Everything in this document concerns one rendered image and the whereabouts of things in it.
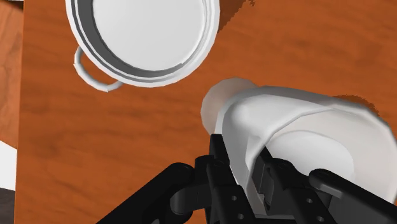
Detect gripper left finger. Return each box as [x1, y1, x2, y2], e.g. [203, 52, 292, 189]
[95, 133, 259, 224]

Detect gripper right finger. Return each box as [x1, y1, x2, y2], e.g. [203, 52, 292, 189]
[251, 146, 397, 224]

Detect brown wooden table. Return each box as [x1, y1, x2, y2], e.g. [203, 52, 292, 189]
[13, 0, 397, 224]

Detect white pot with ring handle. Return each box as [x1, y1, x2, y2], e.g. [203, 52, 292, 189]
[64, 0, 221, 93]

